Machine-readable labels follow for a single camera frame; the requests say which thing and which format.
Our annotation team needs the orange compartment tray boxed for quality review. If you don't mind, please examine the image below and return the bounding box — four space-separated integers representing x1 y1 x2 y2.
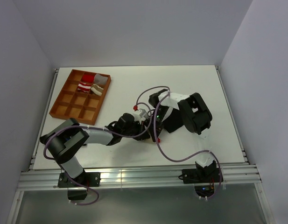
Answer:
49 69 111 125

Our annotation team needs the red white striped sock roll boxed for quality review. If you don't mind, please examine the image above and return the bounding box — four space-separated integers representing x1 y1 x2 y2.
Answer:
77 82 91 93

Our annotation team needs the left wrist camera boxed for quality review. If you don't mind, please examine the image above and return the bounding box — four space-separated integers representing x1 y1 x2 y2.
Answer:
133 109 148 124

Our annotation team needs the beige white rolled sock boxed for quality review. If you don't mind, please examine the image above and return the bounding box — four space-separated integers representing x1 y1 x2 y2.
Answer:
90 84 104 96

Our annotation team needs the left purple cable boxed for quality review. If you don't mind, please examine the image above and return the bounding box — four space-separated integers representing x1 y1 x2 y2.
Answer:
43 104 158 206

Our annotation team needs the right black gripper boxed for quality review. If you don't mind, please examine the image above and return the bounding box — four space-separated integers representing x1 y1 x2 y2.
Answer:
144 106 169 142

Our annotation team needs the grey rolled sock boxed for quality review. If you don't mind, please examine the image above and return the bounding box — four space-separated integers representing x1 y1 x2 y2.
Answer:
93 73 108 86

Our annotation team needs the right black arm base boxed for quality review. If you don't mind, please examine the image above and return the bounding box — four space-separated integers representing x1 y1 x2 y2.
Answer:
178 168 224 199

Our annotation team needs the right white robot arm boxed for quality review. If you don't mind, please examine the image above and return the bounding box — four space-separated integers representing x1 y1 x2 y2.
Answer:
148 89 223 183

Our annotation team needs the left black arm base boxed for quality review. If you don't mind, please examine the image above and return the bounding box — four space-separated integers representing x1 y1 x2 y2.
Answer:
57 172 101 202

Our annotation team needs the purple cable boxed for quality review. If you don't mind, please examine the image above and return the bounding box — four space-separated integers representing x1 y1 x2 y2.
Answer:
135 86 225 199
43 104 158 206

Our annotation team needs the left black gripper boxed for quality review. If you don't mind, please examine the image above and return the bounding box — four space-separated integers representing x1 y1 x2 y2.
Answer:
121 119 150 141

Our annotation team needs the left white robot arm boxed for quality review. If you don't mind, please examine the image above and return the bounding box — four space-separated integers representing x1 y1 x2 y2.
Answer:
40 113 152 186

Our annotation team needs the red rolled sock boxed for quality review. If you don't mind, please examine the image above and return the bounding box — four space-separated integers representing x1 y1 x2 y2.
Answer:
81 72 96 83

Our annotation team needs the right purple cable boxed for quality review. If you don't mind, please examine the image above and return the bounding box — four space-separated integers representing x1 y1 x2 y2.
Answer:
135 86 225 199

